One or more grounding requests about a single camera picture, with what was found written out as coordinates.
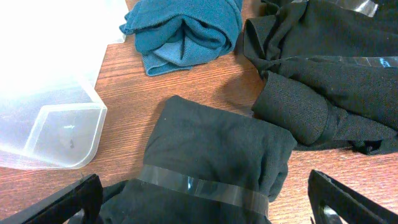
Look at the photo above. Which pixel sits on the small black taped garment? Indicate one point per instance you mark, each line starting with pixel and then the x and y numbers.
pixel 203 165

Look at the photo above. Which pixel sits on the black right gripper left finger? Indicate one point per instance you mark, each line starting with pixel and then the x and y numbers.
pixel 79 202

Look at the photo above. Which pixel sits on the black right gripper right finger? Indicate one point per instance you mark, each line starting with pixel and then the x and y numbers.
pixel 333 202

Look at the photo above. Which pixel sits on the clear plastic storage container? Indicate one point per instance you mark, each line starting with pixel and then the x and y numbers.
pixel 51 56

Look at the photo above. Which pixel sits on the teal cloth bundle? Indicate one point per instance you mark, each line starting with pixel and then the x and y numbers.
pixel 173 35

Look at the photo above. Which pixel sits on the large black taped garment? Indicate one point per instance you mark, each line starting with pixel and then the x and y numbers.
pixel 329 70

